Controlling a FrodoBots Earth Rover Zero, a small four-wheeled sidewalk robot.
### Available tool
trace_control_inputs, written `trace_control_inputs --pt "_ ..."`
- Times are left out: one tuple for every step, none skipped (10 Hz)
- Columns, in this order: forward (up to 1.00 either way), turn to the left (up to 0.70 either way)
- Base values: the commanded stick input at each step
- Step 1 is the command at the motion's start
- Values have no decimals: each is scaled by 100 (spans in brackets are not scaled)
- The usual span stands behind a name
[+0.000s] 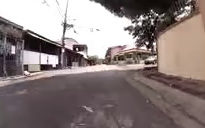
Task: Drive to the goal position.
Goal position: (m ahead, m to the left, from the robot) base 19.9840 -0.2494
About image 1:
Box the distant bush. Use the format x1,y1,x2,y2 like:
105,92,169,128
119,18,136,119
88,54,100,66

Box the pale concrete cross road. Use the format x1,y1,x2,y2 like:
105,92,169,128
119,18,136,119
23,63,158,78

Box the pale two-storey building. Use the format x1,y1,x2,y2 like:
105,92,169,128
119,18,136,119
56,37,90,68

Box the pink buildings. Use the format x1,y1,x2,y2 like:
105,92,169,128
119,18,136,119
104,44,154,65

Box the grey asphalt road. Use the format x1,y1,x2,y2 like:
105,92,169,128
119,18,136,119
0,68,178,128

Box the utility pole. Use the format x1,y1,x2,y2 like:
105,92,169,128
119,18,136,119
59,0,70,70

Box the dark tree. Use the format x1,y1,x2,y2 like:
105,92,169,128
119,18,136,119
89,0,198,55

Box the dirt strip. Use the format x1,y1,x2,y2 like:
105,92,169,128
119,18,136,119
138,66,205,101

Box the concrete pavement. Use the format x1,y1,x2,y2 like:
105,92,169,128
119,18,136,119
0,71,45,89

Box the building with dark metal fence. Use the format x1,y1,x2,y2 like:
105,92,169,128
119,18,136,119
0,11,25,79

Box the building with white wall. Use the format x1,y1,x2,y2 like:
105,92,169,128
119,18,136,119
22,29,66,73

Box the overhead wires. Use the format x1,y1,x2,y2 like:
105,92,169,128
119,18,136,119
39,0,103,34

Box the beige wall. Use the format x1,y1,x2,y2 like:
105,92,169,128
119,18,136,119
156,0,205,84

